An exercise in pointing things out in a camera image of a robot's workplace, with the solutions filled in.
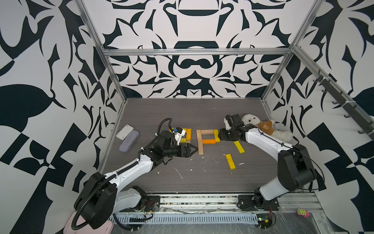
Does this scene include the yellow block short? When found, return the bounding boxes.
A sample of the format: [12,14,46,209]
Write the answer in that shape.
[214,129,221,143]

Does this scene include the natural wood block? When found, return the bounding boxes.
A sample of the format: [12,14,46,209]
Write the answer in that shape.
[198,141,204,155]
[196,129,203,142]
[201,129,214,135]

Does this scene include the yellow block long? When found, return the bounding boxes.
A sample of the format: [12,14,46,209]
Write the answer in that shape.
[226,154,236,170]

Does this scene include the amber orange block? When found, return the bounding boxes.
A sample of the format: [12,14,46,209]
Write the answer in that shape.
[186,129,192,141]

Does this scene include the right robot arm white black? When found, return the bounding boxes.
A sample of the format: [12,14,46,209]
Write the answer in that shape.
[218,114,317,208]

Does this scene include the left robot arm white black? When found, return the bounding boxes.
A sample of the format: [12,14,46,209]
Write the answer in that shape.
[71,118,199,231]

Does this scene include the white teddy bear brown shirt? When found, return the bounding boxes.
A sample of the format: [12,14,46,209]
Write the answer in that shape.
[242,114,293,143]

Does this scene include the purple grey pouch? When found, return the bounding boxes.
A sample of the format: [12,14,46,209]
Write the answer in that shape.
[119,130,140,153]

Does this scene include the white small device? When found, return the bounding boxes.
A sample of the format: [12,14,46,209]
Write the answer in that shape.
[116,124,134,140]

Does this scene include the green circuit board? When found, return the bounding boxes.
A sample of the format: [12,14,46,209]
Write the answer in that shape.
[255,214,273,230]

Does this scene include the pink tray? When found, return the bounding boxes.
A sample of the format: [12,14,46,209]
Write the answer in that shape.
[63,212,115,234]

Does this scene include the pink green small gadget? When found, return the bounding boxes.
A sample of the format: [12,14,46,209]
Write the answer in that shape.
[297,209,309,218]

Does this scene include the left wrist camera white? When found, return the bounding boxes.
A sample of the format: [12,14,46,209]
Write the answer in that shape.
[171,127,186,145]

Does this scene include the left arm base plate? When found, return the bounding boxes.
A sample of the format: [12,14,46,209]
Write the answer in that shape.
[120,195,161,212]

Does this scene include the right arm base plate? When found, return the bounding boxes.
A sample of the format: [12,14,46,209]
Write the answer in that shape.
[237,193,279,211]

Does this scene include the aluminium front rail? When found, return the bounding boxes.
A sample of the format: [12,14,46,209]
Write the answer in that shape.
[76,192,322,213]

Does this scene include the grey hook rail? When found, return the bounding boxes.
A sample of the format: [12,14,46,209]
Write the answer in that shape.
[313,69,374,141]

